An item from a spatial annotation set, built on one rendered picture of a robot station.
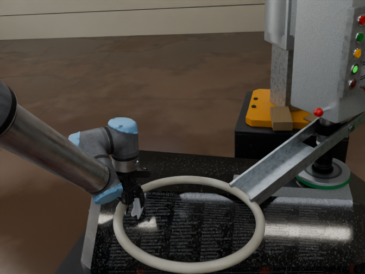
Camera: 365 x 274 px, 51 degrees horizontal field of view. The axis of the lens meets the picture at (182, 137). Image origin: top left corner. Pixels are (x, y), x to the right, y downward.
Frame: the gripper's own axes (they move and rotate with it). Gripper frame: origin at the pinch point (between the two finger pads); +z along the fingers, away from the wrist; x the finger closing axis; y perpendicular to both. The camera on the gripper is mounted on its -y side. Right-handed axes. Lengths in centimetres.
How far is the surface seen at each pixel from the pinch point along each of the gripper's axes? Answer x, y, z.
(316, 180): 56, -46, -4
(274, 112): 23, -102, -6
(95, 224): -22.9, -4.3, 16.7
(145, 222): -2.4, -10.8, 12.7
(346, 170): 65, -57, -5
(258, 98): 5, -131, -3
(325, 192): 60, -43, -1
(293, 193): 49, -38, -1
